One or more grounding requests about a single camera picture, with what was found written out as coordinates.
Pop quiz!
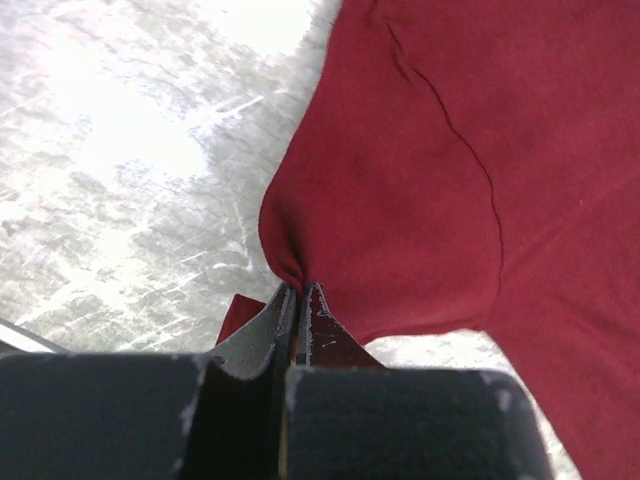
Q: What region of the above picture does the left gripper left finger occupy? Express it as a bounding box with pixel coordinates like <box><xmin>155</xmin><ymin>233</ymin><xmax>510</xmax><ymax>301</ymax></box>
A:
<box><xmin>1</xmin><ymin>285</ymin><xmax>297</xmax><ymax>479</ymax></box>

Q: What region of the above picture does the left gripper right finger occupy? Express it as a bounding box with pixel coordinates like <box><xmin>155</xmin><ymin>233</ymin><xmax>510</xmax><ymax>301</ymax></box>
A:
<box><xmin>284</xmin><ymin>283</ymin><xmax>553</xmax><ymax>479</ymax></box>

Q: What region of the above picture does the dark red t-shirt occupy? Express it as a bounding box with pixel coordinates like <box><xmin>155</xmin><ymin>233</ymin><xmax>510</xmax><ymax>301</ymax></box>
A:
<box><xmin>214</xmin><ymin>0</ymin><xmax>640</xmax><ymax>480</ymax></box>

